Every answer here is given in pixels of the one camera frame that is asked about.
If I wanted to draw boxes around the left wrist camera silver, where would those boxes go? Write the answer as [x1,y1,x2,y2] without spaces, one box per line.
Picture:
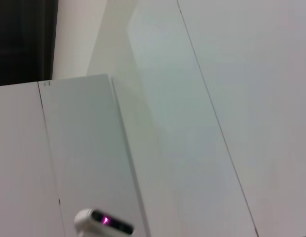
[73,208,136,237]

